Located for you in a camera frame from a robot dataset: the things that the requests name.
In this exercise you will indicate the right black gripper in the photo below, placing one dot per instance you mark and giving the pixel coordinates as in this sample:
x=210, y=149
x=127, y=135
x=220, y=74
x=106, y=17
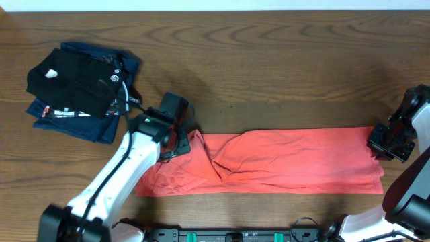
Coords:
x=374, y=143

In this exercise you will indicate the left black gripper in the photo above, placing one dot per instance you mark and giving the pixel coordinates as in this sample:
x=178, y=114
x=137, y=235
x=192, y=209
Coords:
x=185, y=146

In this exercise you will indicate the red printed t-shirt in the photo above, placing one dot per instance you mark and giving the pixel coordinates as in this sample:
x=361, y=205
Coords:
x=308, y=161

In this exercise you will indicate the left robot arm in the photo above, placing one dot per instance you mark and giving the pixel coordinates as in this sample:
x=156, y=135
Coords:
x=91, y=215

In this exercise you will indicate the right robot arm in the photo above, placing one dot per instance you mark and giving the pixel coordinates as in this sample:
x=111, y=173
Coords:
x=404, y=212

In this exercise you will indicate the navy folded garment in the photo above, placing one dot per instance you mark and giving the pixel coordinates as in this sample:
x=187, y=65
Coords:
x=80, y=125

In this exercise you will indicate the black folded garment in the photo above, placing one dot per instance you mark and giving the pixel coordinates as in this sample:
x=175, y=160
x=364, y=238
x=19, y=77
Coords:
x=81, y=82

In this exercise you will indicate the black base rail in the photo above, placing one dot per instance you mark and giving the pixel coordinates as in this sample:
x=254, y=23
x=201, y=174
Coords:
x=303, y=230

